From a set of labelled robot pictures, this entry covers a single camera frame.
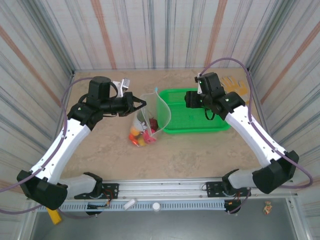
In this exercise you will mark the green plastic basket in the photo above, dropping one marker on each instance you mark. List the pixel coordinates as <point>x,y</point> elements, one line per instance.
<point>190,120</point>

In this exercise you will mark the orange-yellow toy fruit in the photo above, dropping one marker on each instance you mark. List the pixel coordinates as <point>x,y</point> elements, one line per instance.
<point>135,131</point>

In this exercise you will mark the dark red toy fruit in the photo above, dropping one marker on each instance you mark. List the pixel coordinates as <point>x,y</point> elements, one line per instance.
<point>153,124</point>

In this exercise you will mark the clear zip-top bag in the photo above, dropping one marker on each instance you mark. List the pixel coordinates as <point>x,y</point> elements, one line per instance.
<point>162,110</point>

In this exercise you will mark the orange-red toy tomato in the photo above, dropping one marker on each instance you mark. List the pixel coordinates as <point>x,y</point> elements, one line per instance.
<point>131,136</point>

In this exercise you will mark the pink-red toy fruit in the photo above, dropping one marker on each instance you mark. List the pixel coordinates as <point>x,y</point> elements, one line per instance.
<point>149,138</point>

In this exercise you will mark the small red toy fruit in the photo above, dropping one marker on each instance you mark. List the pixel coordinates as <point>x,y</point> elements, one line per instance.
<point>135,142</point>

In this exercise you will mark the yellow toy lemon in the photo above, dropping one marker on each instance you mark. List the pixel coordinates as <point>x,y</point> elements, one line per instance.
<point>142,142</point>

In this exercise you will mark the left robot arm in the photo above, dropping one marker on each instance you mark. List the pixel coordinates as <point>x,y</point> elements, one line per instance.
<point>70,140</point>

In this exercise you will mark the yellow work glove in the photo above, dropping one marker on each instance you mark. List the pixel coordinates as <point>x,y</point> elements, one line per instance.
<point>236,86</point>

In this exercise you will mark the white cylinder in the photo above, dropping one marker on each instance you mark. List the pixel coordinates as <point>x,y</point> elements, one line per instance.
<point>130,203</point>

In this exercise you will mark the white round cap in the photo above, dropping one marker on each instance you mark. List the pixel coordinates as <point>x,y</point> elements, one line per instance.
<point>156,206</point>

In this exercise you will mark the small colourful toy figure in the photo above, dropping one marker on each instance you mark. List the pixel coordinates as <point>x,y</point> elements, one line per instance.
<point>267,208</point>

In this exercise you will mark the yellow block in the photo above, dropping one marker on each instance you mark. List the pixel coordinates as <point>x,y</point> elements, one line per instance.
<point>55,217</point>

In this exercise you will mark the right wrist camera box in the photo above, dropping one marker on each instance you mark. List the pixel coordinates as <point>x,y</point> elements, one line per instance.
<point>199,87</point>

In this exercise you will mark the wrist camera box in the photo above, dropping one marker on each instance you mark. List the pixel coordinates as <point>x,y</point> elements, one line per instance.
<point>123,85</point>
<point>199,87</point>

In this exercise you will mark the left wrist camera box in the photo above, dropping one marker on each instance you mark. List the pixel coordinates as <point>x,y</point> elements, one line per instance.
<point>123,85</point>

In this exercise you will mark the aluminium mounting rail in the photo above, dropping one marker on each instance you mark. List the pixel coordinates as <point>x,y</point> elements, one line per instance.
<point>160,190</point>

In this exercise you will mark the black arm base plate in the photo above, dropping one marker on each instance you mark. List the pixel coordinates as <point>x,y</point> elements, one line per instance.
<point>112,190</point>
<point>212,187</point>

